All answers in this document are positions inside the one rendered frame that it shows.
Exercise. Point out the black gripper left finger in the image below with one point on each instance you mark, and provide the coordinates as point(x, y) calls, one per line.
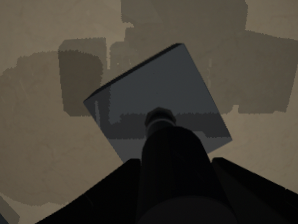
point(112, 201)

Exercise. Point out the black cylinder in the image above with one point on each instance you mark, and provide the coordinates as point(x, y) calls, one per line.
point(178, 184)

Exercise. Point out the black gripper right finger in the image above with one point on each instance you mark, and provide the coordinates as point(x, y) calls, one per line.
point(255, 200)

